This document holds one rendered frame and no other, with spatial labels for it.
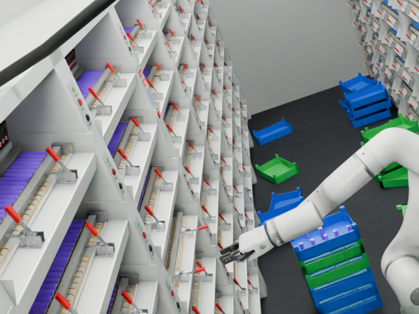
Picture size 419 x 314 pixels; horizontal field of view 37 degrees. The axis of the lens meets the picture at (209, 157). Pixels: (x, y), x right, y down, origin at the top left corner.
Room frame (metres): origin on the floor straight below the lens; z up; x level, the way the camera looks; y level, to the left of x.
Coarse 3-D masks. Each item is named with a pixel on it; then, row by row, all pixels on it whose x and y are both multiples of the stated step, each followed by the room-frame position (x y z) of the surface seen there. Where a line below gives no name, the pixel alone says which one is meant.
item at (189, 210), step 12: (180, 204) 2.14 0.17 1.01; (192, 204) 2.13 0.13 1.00; (192, 216) 2.12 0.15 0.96; (192, 228) 2.03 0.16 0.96; (168, 240) 1.96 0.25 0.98; (192, 240) 1.95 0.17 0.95; (168, 252) 1.88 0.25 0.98; (180, 252) 1.88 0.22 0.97; (192, 252) 1.87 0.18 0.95; (168, 264) 1.81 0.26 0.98; (192, 264) 1.80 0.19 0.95; (192, 276) 1.76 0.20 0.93; (180, 288) 1.67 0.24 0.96
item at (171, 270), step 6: (180, 216) 2.09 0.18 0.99; (180, 222) 2.04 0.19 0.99; (180, 228) 2.01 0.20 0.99; (174, 234) 1.96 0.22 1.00; (174, 240) 1.92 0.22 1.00; (180, 240) 1.93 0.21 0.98; (174, 246) 1.88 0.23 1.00; (174, 252) 1.84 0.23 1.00; (174, 258) 1.81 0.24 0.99; (174, 264) 1.77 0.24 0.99; (180, 264) 1.79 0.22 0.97; (168, 270) 1.74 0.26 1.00; (174, 270) 1.74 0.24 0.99; (174, 282) 1.69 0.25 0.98
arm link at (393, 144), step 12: (384, 132) 1.62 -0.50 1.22; (396, 132) 1.61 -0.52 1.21; (408, 132) 1.61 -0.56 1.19; (372, 144) 1.62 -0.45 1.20; (384, 144) 1.59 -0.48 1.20; (396, 144) 1.58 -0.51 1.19; (408, 144) 1.58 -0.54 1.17; (360, 156) 1.61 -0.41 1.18; (372, 156) 1.59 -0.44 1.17; (384, 156) 1.58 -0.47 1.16; (396, 156) 1.59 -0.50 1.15; (408, 156) 1.58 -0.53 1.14; (372, 168) 1.59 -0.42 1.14; (384, 168) 1.61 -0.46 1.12; (408, 168) 1.58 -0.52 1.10
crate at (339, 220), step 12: (336, 216) 2.59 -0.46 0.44; (348, 216) 2.53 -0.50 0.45; (324, 228) 2.59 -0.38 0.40; (336, 228) 2.55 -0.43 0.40; (300, 240) 2.57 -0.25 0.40; (324, 240) 2.48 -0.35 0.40; (336, 240) 2.40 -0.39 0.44; (348, 240) 2.39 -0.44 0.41; (300, 252) 2.40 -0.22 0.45; (312, 252) 2.40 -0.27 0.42
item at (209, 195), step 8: (208, 176) 2.81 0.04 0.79; (216, 176) 2.82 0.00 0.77; (208, 184) 2.66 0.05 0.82; (216, 184) 2.76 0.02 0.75; (208, 192) 2.66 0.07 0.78; (216, 192) 2.66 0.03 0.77; (200, 200) 2.57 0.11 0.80; (208, 200) 2.61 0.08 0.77; (216, 200) 2.60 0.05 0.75; (208, 208) 2.53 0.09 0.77; (216, 208) 2.53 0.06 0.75; (208, 216) 2.41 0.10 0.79; (216, 216) 2.45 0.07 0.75; (208, 224) 2.39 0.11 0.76; (216, 224) 2.38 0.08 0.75; (216, 232) 2.31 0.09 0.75; (216, 240) 2.25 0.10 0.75
